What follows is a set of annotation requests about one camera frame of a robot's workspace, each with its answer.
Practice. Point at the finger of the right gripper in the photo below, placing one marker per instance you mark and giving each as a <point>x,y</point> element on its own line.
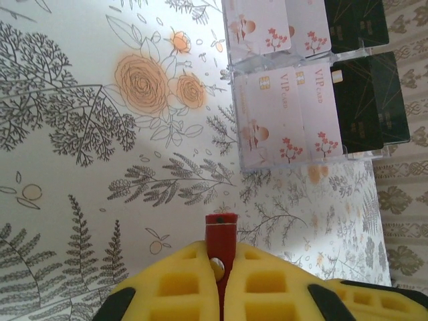
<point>384,301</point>

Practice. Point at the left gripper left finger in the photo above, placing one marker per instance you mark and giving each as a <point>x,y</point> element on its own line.
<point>174,287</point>

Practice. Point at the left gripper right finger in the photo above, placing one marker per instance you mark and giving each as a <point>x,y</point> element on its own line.
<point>267,287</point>

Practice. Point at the white VIP card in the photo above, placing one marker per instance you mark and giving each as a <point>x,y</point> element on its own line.
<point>311,20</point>
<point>267,110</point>
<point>321,113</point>
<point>254,20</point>

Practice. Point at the black gold-line card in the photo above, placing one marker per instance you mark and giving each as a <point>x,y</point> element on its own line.
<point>354,110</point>
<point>374,20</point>
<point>391,100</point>
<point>341,30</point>

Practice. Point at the clear acrylic card stand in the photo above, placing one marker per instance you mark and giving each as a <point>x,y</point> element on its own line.
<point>267,63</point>

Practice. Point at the floral paper table cover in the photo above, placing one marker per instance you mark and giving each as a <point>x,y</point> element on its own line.
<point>67,167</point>

